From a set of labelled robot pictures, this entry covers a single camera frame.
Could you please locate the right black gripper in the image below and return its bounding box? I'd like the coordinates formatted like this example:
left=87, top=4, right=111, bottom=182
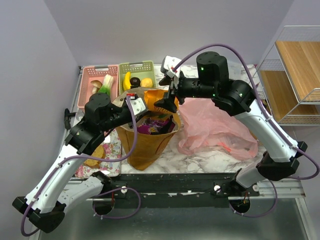
left=152, top=71, right=216, bottom=114

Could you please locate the orange candy packet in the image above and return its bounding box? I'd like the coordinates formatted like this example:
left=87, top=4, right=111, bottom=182
left=144, top=89, right=179, bottom=114

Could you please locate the yellow lemon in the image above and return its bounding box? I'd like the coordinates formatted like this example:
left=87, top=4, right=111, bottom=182
left=140, top=77, right=154, bottom=88

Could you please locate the green leek vegetable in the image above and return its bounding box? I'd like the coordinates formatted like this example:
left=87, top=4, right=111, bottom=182
left=98, top=74, right=114, bottom=95

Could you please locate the dark brown round fruit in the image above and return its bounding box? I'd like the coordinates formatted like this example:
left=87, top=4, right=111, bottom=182
left=129, top=77, right=141, bottom=88

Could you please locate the yellow banana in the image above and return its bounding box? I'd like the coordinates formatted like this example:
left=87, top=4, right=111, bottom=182
left=122, top=71, right=131, bottom=91

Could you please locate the purple grape candy packet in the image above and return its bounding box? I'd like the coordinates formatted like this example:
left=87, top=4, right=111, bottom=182
left=137, top=117, right=176, bottom=135

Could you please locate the brown toy mushroom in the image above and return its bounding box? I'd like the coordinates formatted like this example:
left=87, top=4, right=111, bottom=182
left=90, top=80, right=103, bottom=94

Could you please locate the yellow Trader Joe's tote bag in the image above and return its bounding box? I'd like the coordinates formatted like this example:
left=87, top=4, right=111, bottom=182
left=113, top=87, right=181, bottom=171

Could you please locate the pink plastic grocery bag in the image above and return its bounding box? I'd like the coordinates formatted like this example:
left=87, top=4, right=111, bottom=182
left=177, top=98, right=258, bottom=161

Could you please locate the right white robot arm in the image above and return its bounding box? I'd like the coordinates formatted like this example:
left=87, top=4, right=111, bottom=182
left=154, top=51, right=308, bottom=196

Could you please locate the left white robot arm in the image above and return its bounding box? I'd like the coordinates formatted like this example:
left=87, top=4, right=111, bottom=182
left=12, top=93, right=148, bottom=233

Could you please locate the floral tray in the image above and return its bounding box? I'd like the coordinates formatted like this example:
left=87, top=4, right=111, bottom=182
left=74, top=130, right=122, bottom=179

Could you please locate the green plastic basket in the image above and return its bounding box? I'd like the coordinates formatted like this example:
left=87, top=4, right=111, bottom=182
left=118, top=60, right=157, bottom=94

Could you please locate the bread slice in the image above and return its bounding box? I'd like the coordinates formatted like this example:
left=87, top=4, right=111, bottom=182
left=83, top=145, right=106, bottom=169

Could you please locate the pink plastic basket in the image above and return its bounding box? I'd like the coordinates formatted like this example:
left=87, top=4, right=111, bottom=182
left=77, top=64, right=119, bottom=111

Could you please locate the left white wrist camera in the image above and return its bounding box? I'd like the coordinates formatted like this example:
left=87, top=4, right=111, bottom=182
left=126, top=93, right=148, bottom=117

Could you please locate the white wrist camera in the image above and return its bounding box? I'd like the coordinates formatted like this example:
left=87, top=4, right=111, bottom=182
left=160, top=55, right=181, bottom=79
left=126, top=93, right=148, bottom=117

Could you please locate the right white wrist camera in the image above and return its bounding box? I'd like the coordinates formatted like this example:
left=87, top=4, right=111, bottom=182
left=160, top=55, right=181, bottom=79

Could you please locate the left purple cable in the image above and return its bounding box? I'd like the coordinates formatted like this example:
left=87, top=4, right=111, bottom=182
left=20, top=96, right=142, bottom=237

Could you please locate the purple cable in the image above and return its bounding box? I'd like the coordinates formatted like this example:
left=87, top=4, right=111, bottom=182
left=20, top=96, right=142, bottom=237
left=173, top=43, right=320, bottom=219

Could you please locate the black mounting rail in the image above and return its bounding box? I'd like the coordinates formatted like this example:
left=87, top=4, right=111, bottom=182
left=90, top=173, right=259, bottom=209

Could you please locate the white wire wooden shelf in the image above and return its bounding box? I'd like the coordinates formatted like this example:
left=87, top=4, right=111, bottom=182
left=253, top=25, right=320, bottom=127

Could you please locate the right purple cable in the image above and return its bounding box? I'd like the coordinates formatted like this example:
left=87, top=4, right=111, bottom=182
left=173, top=43, right=320, bottom=219

